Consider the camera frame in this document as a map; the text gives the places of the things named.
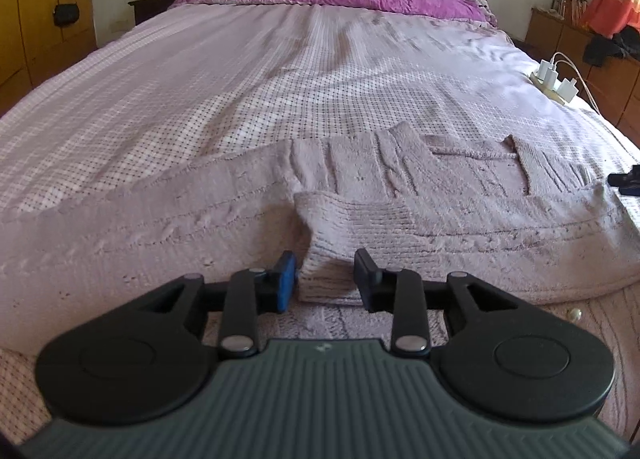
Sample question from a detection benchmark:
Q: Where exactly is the wooden wardrobe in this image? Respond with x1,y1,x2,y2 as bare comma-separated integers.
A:
1,0,96,113

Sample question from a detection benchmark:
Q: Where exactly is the pink checkered bed sheet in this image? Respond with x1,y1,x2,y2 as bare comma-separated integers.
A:
0,0,640,446

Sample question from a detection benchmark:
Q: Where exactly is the dark wooden nightstand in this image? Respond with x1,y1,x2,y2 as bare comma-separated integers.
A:
128,0,175,26

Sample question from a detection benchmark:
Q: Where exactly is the beige power strip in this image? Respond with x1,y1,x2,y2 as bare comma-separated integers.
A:
529,72,578,104

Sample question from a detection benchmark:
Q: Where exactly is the wooden sideboard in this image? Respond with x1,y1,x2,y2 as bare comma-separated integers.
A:
523,6,640,147

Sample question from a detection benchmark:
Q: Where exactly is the row of books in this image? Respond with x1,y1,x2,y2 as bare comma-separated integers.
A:
551,0,588,26

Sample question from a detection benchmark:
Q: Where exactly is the white charging cable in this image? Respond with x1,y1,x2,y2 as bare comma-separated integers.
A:
548,50,604,118

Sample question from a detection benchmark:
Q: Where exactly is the white charger plug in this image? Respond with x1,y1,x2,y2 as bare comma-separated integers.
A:
536,59,558,89
556,78,578,102

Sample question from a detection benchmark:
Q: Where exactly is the lilac cable knit cardigan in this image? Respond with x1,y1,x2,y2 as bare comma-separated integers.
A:
0,121,640,432

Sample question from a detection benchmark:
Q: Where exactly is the black garment on sideboard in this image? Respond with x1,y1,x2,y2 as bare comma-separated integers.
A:
582,26,640,68

